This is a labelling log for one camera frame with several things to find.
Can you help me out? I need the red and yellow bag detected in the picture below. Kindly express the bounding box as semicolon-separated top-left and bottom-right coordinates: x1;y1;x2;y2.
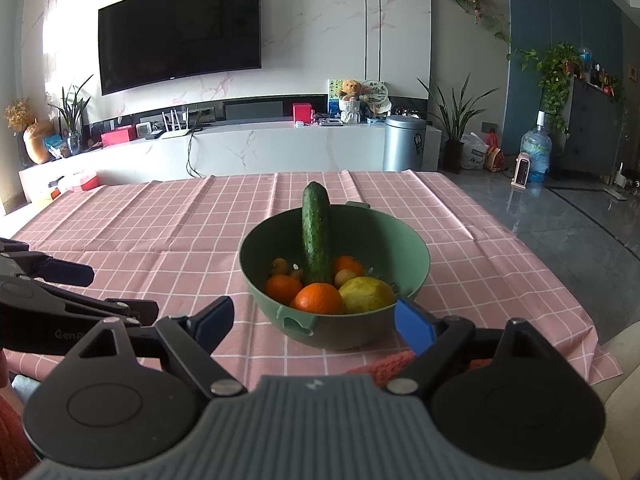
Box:
485;130;503;171

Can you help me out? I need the orange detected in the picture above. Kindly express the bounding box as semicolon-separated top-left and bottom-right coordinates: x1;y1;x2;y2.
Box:
290;283;344;315
332;255;366;278
265;274;304;306

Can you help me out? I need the trailing pothos plant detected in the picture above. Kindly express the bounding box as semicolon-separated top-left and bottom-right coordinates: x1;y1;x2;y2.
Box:
520;42;583;133

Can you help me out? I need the white plastic bag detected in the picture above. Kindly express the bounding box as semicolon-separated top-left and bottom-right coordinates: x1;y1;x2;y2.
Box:
460;132;488;171

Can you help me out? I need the silver trash can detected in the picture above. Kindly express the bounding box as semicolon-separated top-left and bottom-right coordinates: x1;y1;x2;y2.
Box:
382;115;427;173

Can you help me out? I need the green colander bowl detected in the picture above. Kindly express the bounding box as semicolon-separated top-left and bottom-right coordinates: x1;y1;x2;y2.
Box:
238;201;431;351

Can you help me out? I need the leafy plant in glass vase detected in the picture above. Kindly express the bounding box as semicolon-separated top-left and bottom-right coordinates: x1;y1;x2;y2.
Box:
47;74;95;156

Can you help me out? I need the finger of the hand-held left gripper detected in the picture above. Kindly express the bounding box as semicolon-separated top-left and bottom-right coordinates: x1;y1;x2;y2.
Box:
0;239;96;288
0;276;160;328

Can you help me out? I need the pink checkered tablecloth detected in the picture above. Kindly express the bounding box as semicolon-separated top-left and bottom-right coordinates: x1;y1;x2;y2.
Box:
0;170;623;391

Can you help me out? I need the dark grey cabinet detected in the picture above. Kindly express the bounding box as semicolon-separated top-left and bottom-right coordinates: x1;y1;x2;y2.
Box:
565;77;632;178

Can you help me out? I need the black hanging cable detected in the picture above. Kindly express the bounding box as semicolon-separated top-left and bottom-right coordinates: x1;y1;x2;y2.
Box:
187;125;206;178

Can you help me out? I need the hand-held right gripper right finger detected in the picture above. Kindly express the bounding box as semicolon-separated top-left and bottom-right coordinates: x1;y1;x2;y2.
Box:
385;297;561;398

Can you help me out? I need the green cucumber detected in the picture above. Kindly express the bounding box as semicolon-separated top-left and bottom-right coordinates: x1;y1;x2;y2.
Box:
301;181;335;286

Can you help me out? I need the round decorative fan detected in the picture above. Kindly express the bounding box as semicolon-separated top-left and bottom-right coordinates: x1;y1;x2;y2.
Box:
361;79;393;111

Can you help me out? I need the flat red box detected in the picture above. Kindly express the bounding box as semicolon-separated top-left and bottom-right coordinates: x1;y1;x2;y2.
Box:
101;126;137;147

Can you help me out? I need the white marble television cabinet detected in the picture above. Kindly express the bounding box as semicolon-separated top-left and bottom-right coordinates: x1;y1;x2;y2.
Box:
19;122;443;196

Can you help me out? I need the long-leaf plant in black pot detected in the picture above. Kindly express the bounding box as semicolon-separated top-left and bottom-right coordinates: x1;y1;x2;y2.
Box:
417;74;501;175

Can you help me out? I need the large water bottle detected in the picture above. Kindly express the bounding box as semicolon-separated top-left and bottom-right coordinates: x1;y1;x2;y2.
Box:
520;110;553;186

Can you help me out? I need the gold round vase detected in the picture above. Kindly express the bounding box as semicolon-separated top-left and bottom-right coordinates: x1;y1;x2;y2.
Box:
23;120;56;166

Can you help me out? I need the white router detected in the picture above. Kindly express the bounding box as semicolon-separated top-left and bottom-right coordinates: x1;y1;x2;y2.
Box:
159;108;191;139

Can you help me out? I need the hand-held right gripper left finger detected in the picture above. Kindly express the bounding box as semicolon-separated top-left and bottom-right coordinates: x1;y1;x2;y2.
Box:
65;296;246;400

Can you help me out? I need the dried flower bunch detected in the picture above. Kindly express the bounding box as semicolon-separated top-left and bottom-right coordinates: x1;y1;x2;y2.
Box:
4;99;36;133

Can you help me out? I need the brown teddy bear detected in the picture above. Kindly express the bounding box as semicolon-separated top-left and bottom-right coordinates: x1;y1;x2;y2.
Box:
336;79;366;126

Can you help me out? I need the black curved television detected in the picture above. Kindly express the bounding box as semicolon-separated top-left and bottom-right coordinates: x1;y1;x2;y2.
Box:
97;0;262;97

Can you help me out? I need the hanging green vine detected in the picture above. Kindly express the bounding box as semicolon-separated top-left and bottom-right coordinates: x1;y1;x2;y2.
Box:
442;0;513;58

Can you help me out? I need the red fleece clothing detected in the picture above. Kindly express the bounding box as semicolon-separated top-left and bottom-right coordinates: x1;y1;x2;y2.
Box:
345;351;496;376

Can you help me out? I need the blue packet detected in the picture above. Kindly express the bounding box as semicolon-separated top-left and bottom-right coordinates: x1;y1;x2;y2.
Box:
44;134;70;158

